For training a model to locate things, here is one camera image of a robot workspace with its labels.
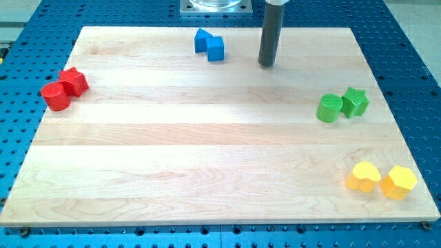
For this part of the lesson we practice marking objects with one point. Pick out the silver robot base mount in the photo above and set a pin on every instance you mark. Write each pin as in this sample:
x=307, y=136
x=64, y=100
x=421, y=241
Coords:
x=212, y=7

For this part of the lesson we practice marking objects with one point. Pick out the green cylinder block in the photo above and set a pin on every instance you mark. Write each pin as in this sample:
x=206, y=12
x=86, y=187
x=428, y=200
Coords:
x=329, y=108

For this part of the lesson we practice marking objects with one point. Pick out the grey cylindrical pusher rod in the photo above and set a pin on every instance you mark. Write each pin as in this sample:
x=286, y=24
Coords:
x=272, y=24

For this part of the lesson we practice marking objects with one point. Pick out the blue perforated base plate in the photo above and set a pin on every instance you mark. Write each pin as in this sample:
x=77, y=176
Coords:
x=407, y=84

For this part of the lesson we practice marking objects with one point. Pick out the yellow hexagon block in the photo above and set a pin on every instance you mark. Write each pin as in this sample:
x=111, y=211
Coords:
x=398, y=182

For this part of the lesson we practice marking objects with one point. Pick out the left corner screw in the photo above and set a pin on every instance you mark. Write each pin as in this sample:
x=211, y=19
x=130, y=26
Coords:
x=24, y=231

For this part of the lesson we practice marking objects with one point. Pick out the green star block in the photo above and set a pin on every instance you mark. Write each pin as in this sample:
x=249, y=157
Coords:
x=355, y=102

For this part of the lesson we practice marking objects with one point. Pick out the yellow heart block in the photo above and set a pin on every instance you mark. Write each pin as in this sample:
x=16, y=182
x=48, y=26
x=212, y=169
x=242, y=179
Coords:
x=363, y=177

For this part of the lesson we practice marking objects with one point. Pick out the corner screw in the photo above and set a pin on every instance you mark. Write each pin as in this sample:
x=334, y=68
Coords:
x=24, y=231
x=426, y=225

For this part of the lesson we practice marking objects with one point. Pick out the red cylinder block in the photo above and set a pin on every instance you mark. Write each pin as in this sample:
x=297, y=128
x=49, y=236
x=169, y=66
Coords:
x=55, y=96

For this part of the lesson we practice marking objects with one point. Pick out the right corner screw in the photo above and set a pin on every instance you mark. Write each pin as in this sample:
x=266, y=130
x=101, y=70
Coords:
x=426, y=225

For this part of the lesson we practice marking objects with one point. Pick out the red star block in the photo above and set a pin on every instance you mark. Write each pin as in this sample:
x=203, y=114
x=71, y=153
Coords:
x=73, y=81

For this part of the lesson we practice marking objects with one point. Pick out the blue block left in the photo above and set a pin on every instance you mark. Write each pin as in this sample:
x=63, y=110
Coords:
x=200, y=40

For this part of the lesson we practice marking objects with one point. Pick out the blue cube block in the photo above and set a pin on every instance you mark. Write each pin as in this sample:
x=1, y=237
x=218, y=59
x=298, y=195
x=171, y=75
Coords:
x=215, y=49

